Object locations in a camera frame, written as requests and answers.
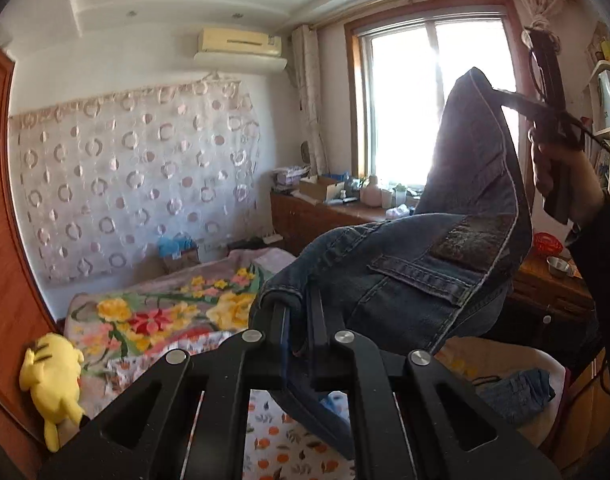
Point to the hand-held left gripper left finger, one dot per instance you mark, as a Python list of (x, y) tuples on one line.
[(272, 350)]

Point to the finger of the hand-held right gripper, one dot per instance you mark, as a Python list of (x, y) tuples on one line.
[(517, 100)]

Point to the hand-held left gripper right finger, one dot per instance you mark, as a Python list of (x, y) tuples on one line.
[(325, 360)]

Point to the blue denim pants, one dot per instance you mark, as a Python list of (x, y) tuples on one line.
[(410, 270)]

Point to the person's right forearm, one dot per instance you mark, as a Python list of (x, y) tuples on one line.
[(600, 260)]

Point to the person's right hand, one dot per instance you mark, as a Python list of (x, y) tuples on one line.
[(582, 180)]

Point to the small carton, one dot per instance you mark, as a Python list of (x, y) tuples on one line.
[(182, 261)]

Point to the wooden cabinet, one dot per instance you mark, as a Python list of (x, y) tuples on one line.
[(305, 220)]

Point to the red basket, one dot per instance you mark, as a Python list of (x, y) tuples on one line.
[(547, 245)]

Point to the floral blanket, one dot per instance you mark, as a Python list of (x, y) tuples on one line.
[(135, 320)]

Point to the small potted plant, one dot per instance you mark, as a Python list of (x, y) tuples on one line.
[(400, 192)]

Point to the metal bowl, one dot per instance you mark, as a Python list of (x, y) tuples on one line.
[(560, 266)]

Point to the beige cushioned seat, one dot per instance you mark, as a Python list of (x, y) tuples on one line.
[(485, 355)]

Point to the open cardboard box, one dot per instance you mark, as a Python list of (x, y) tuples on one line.
[(317, 190)]

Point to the stack of papers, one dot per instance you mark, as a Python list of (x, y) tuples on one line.
[(287, 177)]

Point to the dark denim garment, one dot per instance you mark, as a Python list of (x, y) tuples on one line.
[(520, 395)]

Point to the pale patterned window curtain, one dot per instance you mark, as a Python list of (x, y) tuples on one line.
[(307, 100)]

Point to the yellow plush toy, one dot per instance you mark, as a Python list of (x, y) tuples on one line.
[(55, 375)]

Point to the white air conditioner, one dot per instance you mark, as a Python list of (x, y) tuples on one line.
[(235, 40)]

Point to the circle pattern wall curtain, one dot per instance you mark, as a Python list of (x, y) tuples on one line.
[(135, 160)]

